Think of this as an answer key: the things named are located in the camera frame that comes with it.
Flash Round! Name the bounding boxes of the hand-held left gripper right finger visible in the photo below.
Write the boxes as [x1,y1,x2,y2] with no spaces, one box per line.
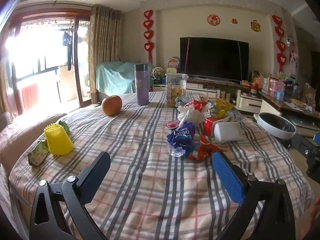
[212,151,296,240]

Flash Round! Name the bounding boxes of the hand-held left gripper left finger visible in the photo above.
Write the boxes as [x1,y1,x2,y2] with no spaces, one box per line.
[29,151,111,240]

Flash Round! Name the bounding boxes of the white trash bin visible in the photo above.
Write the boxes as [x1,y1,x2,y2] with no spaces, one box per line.
[257,112,297,150]

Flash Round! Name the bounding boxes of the orange snack wrapper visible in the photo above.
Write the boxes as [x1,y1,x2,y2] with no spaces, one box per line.
[187,134,228,161]

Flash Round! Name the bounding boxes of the white bubble wrap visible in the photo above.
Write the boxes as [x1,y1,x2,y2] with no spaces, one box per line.
[214,121,241,143]

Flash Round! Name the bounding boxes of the red carton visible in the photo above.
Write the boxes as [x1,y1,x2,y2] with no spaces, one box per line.
[203,117,227,138]

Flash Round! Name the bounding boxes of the blue snack wrapper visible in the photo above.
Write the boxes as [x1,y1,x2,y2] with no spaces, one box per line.
[166,121,196,157]

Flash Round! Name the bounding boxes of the yellow snack bag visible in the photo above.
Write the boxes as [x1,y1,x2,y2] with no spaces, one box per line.
[209,98,235,119]

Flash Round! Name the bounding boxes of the white plastic bag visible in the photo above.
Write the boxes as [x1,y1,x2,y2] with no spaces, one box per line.
[177,105,206,125]

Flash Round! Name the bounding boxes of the pink round lid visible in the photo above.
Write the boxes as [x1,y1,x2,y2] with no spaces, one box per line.
[165,120,181,130]

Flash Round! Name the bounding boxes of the red snack wrapper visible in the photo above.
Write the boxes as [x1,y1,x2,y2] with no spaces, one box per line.
[183,99,208,112]

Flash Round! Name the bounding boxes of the grey wrapper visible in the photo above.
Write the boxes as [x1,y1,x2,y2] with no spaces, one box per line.
[174,96,192,108]

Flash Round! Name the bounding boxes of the cluttered side table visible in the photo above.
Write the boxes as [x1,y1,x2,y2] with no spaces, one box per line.
[259,90,320,130]

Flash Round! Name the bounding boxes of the yellow plastic cup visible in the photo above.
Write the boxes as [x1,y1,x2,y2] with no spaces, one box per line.
[44,123,74,156]

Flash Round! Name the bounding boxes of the green snack packet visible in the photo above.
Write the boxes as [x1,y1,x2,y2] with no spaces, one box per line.
[58,120,71,133]
[27,140,50,166]

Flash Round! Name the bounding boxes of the pink toy box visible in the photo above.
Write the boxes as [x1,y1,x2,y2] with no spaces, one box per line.
[267,77,285,98]

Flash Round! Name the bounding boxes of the white television stand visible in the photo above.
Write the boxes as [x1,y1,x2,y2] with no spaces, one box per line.
[152,79,263,114]

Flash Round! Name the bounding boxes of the dark wooden door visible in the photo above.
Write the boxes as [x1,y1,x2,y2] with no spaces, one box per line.
[311,51,320,85]

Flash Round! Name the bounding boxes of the red apple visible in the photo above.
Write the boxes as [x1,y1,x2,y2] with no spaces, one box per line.
[101,95,123,117]

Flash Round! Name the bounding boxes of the clear cookie jar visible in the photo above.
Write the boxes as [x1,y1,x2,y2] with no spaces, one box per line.
[166,73,188,108]

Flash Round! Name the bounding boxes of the purple thermos bottle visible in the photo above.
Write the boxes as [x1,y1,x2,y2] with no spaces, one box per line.
[134,64,150,105]

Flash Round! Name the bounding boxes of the teal covered armchair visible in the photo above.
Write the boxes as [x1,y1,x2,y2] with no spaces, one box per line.
[95,61,155,94]

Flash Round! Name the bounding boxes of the sliding glass door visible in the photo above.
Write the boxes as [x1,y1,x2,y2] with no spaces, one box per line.
[74,17,92,108]

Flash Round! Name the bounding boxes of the black television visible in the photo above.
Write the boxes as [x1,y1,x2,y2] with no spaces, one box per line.
[179,37,250,82]

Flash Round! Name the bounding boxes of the toy ferris wheel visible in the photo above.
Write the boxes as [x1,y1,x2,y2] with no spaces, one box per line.
[151,67,164,84]

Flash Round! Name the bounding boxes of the colourful toy house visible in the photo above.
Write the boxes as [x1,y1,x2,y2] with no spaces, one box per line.
[167,57,180,74]

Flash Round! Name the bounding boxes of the beige curtain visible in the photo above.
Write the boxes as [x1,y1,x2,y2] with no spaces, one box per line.
[88,4,123,104]

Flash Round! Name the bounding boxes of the hanging dark clothes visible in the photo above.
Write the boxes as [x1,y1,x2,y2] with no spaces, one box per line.
[62,29,74,70]

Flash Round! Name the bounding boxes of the round red paper cutting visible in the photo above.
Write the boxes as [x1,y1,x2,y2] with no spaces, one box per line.
[207,14,220,26]

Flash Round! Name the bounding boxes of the stacking ring toy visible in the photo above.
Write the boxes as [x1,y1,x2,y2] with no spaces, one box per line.
[250,81,260,97]

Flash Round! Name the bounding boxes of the red heart hanging string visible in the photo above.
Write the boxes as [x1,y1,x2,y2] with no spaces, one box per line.
[272,15,287,72]
[143,10,154,64]

